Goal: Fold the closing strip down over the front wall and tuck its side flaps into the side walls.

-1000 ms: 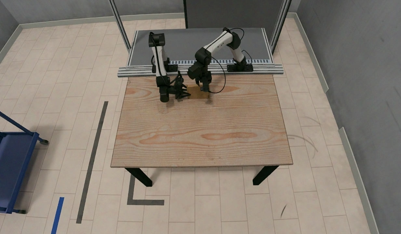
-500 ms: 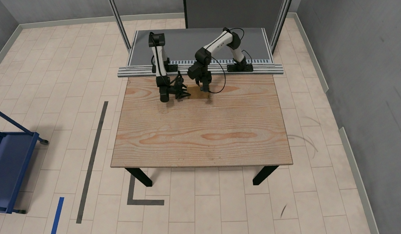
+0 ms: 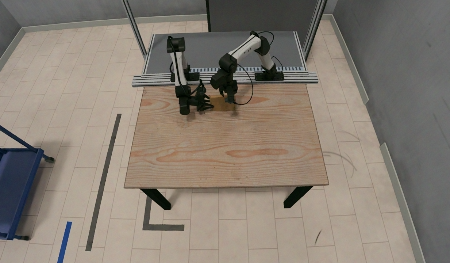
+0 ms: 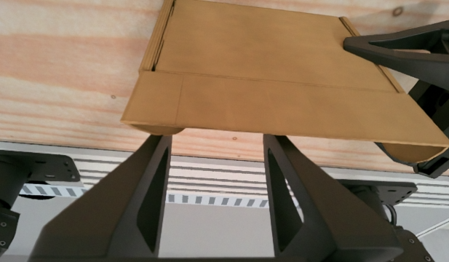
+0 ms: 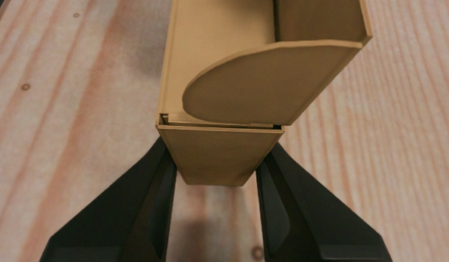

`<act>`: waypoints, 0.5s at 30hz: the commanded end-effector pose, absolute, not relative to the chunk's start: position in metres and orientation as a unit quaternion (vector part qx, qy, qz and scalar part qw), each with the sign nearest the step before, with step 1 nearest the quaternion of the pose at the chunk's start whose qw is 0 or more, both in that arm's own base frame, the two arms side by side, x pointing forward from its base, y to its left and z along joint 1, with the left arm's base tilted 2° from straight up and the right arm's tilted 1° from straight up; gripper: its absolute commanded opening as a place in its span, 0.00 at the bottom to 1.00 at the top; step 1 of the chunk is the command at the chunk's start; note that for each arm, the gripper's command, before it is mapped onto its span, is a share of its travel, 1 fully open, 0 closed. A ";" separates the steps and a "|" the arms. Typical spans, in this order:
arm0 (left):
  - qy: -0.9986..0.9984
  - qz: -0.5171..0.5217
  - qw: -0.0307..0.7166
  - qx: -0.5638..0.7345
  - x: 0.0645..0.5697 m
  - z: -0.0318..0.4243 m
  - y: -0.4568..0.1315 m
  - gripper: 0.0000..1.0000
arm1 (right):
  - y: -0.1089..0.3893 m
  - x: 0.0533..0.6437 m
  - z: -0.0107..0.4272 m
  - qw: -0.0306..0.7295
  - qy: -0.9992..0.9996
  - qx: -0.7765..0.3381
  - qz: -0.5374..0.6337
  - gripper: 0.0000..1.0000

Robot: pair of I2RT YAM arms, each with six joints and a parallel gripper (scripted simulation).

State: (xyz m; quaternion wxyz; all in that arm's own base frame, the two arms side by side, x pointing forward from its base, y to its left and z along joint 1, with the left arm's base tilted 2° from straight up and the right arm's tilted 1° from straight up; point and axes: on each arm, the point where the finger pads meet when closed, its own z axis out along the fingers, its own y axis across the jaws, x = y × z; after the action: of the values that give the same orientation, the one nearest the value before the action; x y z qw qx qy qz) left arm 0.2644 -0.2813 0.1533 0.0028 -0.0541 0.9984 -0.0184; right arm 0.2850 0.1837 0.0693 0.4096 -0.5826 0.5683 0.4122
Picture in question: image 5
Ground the brown cardboard box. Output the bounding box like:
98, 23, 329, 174
155, 0, 374, 186

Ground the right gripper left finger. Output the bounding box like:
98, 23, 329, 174
39, 136, 178, 262

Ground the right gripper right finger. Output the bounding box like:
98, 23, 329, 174
255, 141, 393, 262

